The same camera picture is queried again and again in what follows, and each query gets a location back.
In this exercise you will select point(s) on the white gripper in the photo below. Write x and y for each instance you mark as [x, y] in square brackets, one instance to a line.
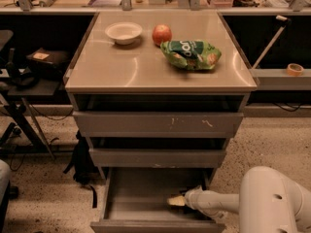
[193, 198]

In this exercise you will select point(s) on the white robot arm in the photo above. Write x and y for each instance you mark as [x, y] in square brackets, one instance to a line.
[267, 202]

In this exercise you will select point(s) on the grey open bottom drawer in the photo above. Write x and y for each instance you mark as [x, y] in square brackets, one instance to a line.
[135, 201]

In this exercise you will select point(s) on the grey middle drawer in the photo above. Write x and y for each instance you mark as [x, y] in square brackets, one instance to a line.
[157, 158]

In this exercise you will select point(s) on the grey drawer cabinet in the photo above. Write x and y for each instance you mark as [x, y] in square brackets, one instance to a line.
[108, 77]

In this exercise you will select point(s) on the grey top drawer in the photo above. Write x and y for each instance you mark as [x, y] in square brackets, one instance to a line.
[158, 125]

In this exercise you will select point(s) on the black backpack on floor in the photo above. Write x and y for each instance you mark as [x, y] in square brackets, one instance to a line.
[85, 170]

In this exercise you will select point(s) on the green chip bag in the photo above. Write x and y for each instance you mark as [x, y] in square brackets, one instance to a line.
[191, 55]

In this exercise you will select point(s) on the red apple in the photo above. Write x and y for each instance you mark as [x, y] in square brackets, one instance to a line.
[161, 33]

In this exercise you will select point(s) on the orange tape roll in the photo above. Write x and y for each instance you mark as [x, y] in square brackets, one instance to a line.
[294, 70]

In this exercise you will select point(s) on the white bowl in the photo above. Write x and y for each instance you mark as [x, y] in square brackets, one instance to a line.
[123, 33]

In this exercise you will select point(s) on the black box with label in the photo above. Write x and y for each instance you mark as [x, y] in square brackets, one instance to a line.
[48, 59]

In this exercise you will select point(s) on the black side table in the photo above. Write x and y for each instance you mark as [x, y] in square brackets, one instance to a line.
[22, 86]

